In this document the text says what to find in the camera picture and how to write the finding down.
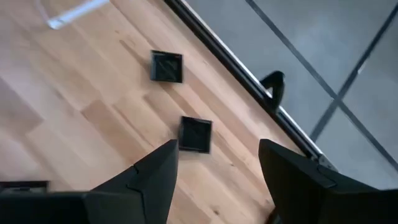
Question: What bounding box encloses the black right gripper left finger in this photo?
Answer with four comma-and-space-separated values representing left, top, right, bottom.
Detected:
0, 139, 180, 224

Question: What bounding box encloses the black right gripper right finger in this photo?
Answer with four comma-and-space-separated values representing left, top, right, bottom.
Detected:
257, 138, 398, 224

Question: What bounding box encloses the white perforated metal shelf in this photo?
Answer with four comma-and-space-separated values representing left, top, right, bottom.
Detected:
45, 0, 110, 31

